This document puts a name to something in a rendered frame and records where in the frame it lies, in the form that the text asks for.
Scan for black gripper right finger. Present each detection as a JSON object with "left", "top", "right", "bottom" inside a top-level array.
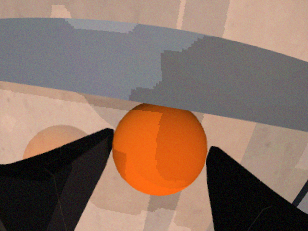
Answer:
[{"left": 206, "top": 146, "right": 308, "bottom": 231}]

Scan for clear l-shaped low wall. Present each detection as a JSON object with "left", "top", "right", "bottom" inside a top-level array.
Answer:
[{"left": 240, "top": 123, "right": 308, "bottom": 204}]

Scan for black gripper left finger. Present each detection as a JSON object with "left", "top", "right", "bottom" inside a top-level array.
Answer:
[{"left": 0, "top": 128, "right": 114, "bottom": 231}]

